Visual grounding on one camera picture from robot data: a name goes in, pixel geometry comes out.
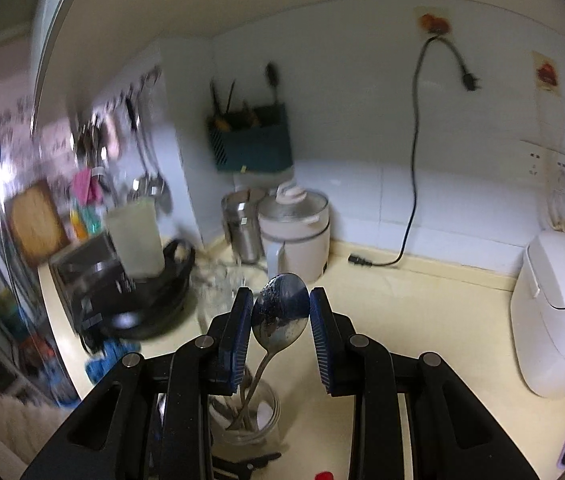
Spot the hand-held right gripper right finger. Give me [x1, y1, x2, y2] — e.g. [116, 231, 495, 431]
[309, 287, 538, 480]

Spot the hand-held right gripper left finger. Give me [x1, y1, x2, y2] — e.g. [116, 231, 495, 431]
[22, 287, 254, 480]

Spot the stainless steel spoon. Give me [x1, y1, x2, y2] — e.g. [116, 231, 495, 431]
[232, 273, 310, 433]

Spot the glass utensil jar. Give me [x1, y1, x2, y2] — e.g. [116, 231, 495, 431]
[207, 375, 281, 446]

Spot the ribbed glass tumbler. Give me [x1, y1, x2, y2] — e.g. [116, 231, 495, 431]
[225, 260, 246, 293]
[196, 262, 230, 331]

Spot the white electric cooking pot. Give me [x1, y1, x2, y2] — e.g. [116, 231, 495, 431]
[257, 184, 331, 283]

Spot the stainless steel canister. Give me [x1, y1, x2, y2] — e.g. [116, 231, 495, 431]
[221, 187, 268, 264]

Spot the wooden cutting board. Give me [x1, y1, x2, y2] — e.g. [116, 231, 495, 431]
[5, 180, 70, 267]

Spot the pink cloth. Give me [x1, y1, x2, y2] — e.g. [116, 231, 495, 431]
[71, 169, 104, 206]

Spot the hanging steel ladle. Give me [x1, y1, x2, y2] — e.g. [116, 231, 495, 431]
[125, 95, 167, 202]

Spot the black tool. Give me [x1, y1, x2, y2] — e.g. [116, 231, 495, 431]
[212, 452, 282, 479]

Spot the white rice cooker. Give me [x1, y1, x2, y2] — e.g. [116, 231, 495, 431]
[509, 230, 565, 399]

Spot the teal wall utensil holder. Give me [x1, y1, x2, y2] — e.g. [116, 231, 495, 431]
[206, 102, 295, 173]

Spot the black power cable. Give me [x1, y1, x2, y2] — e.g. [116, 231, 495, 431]
[348, 35, 480, 267]

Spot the white wall outlet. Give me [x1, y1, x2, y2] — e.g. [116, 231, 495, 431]
[519, 140, 565, 182]

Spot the orange flower wall sticker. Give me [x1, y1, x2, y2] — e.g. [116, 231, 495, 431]
[415, 6, 456, 41]

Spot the red flower wall sticker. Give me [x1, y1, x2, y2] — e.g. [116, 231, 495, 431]
[532, 50, 563, 97]

